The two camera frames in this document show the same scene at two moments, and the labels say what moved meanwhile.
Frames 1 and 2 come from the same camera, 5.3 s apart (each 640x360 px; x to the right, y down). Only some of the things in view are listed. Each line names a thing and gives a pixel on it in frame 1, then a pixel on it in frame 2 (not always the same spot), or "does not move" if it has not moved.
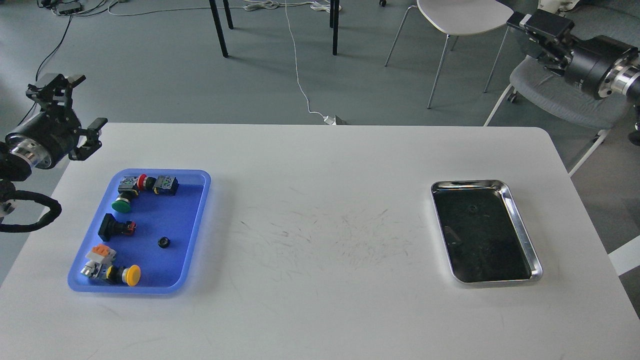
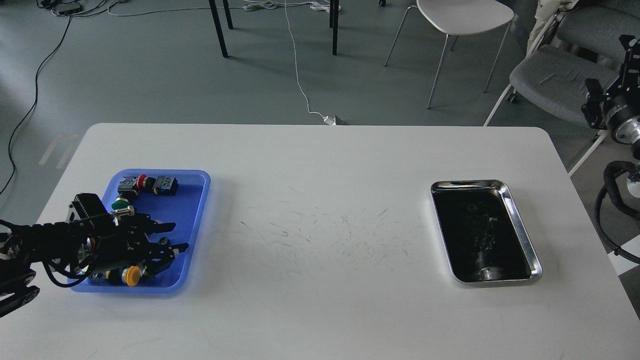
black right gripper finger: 554,30 -> 628,83
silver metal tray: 485,239 does not move
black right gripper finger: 555,55 -> 593,109
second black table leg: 335,32 does not move
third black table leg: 227,11 does not move
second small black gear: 164,242 does not move
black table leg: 218,27 does not move
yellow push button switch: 130,275 does not move
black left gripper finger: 93,143 -> 157,258
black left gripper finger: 55,97 -> 142,224
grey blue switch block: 163,185 does not move
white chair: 459,17 does not move
